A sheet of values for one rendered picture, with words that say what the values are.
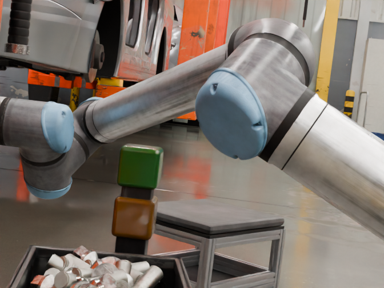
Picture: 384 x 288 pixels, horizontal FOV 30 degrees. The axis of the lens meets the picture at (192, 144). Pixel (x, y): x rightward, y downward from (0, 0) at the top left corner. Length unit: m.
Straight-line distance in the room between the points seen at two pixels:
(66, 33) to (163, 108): 2.54
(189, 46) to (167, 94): 3.48
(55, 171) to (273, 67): 0.57
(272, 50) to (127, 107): 0.42
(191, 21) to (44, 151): 3.45
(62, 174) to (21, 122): 0.15
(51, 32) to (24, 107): 2.40
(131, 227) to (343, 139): 0.35
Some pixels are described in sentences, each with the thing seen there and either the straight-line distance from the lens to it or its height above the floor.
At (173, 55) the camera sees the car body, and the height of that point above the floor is 1.15.
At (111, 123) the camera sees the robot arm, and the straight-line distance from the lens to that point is 1.38.
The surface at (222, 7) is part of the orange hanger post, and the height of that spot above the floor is 1.98.
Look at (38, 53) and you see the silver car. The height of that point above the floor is 0.81.
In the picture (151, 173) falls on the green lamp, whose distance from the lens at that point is 0.69.
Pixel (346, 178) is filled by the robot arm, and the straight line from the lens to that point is 0.94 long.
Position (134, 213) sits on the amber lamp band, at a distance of 0.70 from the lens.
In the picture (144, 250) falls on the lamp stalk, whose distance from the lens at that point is 0.71.
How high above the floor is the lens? 0.72
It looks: 4 degrees down
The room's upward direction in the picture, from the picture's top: 7 degrees clockwise
